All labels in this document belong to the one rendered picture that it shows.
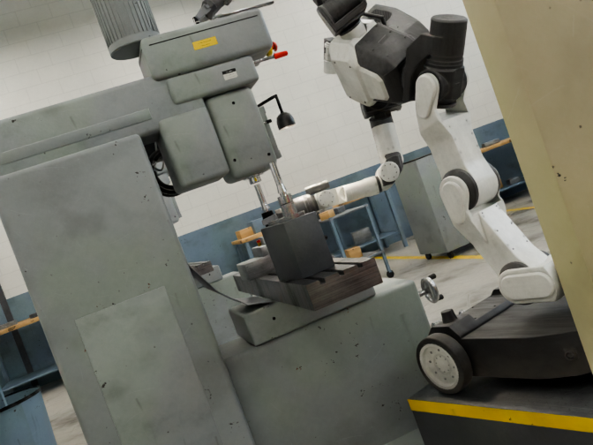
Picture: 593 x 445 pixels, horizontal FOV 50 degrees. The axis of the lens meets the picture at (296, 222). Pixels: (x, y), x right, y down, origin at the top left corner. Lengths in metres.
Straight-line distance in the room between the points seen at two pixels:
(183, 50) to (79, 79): 6.88
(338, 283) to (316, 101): 7.81
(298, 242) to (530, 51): 1.33
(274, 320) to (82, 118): 0.97
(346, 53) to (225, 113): 0.49
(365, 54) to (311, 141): 7.25
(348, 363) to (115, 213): 0.99
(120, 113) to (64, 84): 6.89
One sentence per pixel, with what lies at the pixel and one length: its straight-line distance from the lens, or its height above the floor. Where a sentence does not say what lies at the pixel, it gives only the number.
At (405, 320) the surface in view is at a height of 0.59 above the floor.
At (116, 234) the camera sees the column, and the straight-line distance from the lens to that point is 2.18.
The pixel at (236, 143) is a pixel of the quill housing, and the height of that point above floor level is 1.44.
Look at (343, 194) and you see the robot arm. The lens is 2.51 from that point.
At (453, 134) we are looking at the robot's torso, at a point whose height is 1.19.
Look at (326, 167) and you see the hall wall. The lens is 9.47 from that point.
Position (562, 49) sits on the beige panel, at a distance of 0.84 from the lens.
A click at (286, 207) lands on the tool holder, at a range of 2.05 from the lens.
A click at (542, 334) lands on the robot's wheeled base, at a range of 1.99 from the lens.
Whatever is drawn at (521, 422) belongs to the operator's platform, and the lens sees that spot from 2.00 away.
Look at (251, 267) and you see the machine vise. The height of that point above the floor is 0.98.
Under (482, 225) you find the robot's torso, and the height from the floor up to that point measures 0.88.
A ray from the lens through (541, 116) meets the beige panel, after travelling 0.80.
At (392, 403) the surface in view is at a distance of 2.51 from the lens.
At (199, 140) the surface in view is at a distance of 2.34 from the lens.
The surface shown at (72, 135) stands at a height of 1.64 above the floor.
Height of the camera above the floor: 1.18
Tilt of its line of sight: 2 degrees down
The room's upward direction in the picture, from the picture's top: 20 degrees counter-clockwise
